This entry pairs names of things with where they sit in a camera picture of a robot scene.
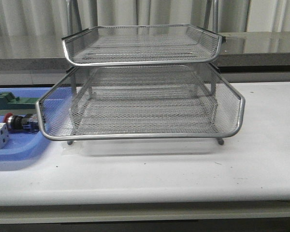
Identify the silver mesh tray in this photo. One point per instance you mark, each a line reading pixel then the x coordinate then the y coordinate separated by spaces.
pixel 196 80
pixel 107 116
pixel 138 45

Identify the green electrical component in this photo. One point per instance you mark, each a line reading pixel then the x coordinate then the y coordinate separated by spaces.
pixel 9 103

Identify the blue plastic bin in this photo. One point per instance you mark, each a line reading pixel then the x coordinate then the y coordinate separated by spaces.
pixel 23 146

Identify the clear tape strip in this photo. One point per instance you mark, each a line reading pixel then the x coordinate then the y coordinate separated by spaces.
pixel 74 149

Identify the silver metal rack frame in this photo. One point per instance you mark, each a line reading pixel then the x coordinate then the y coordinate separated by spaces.
pixel 73 5

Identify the red emergency stop button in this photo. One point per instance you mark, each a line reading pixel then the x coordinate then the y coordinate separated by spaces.
pixel 17 123

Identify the grey stone counter ledge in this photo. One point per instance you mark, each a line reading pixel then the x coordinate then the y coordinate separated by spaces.
pixel 242 52

